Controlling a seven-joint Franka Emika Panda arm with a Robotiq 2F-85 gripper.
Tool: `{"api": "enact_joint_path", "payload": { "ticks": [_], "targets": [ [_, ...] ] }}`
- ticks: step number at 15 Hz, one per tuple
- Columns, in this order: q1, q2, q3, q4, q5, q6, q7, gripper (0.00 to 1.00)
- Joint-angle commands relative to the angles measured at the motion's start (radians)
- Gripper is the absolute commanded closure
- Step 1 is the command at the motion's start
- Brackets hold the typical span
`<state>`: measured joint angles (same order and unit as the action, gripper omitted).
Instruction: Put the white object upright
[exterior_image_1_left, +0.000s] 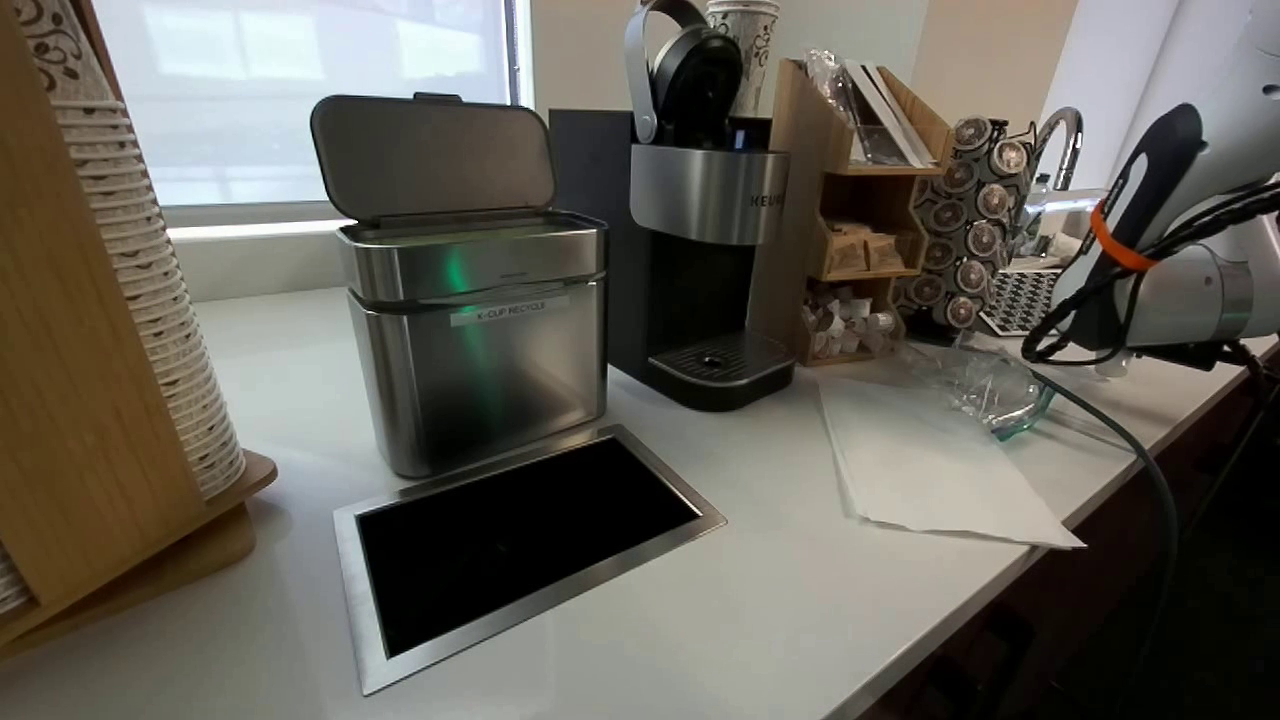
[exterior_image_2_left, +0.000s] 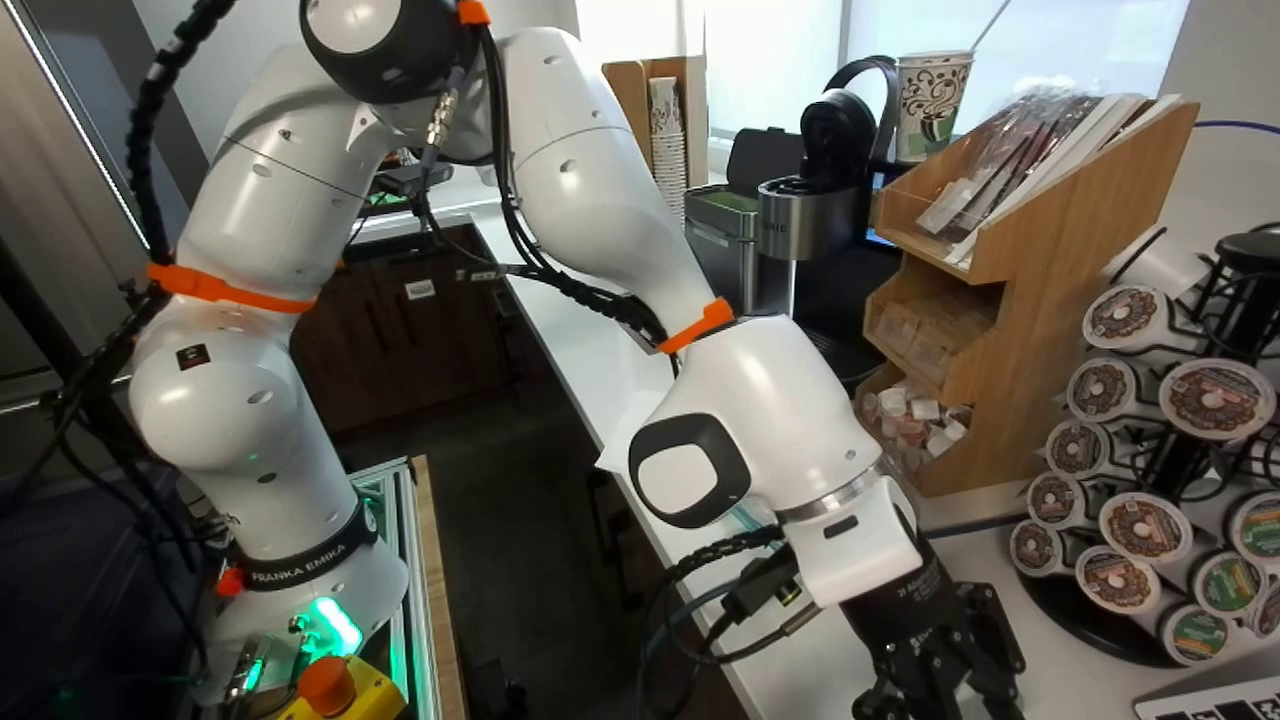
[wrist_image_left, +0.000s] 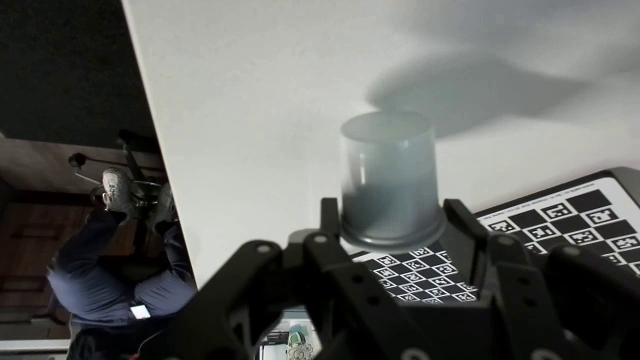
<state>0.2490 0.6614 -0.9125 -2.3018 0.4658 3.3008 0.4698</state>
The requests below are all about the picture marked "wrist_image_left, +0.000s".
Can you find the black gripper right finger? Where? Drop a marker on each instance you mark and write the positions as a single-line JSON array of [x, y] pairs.
[[547, 306]]

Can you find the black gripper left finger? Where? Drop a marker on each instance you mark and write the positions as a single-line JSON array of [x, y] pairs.
[[280, 301]]

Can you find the white plastic cup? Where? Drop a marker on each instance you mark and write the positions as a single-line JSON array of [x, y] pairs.
[[391, 181]]

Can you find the checkerboard calibration board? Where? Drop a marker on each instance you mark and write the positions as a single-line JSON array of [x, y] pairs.
[[566, 222]]

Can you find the person in blue clothes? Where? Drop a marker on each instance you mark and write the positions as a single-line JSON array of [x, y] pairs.
[[101, 286]]

